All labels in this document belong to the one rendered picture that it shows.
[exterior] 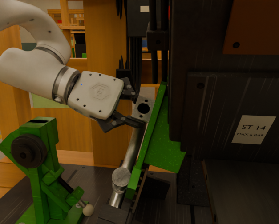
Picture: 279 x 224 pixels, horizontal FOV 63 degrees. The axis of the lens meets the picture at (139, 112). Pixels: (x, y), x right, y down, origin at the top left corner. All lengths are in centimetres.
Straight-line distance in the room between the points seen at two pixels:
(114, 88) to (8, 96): 57
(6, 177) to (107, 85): 58
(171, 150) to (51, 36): 36
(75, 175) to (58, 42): 46
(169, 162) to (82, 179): 43
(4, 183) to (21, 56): 50
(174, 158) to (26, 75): 34
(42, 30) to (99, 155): 52
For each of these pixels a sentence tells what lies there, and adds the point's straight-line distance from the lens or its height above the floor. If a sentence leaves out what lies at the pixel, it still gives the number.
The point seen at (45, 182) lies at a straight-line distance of 59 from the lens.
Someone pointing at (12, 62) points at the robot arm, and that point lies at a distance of 55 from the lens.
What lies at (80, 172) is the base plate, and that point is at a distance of 85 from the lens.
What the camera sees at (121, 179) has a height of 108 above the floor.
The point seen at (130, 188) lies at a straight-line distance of 43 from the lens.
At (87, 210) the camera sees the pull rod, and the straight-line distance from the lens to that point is 60.
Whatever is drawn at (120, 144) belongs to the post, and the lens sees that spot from 86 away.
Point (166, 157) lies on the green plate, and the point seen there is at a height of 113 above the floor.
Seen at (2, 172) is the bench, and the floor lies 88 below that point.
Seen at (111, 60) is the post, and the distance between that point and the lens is 78.
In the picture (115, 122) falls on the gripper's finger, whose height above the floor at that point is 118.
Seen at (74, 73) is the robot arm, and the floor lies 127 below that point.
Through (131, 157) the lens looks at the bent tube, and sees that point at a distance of 58.
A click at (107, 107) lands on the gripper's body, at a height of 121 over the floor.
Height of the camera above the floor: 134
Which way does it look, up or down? 18 degrees down
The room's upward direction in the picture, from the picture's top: straight up
